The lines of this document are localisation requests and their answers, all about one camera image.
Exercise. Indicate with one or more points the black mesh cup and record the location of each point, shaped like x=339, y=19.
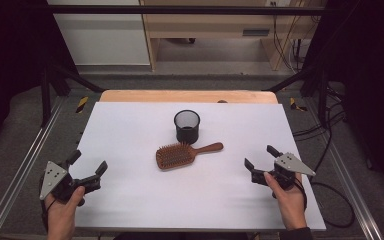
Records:
x=186, y=135

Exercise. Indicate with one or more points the black frame stand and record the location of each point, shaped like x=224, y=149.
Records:
x=46, y=96
x=323, y=96

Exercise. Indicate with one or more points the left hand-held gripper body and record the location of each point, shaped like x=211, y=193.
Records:
x=54, y=176

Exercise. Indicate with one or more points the yellow black floor tape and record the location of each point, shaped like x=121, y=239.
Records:
x=82, y=104
x=295, y=105

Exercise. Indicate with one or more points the person's right hand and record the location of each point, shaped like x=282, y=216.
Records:
x=291, y=208

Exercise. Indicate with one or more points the black curtain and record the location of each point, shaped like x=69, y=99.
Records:
x=10, y=50
x=370, y=66

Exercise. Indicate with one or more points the white table board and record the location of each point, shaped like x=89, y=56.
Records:
x=140, y=200

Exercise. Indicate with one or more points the aluminium rail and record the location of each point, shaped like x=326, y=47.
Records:
x=23, y=166
x=353, y=186

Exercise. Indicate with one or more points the black horizontal frame bar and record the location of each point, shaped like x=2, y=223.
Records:
x=180, y=10

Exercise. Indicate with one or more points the person's left hand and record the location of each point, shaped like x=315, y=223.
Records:
x=61, y=216

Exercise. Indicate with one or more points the light wooden table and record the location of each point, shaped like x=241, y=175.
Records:
x=180, y=96

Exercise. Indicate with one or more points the brown wooden hairbrush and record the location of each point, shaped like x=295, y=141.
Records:
x=175, y=156

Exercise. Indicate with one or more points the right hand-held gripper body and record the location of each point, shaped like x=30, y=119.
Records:
x=291, y=165

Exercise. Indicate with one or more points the white cabinet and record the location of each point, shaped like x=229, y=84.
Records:
x=106, y=43

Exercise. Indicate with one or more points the light wooden desk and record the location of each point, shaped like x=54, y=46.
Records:
x=206, y=25

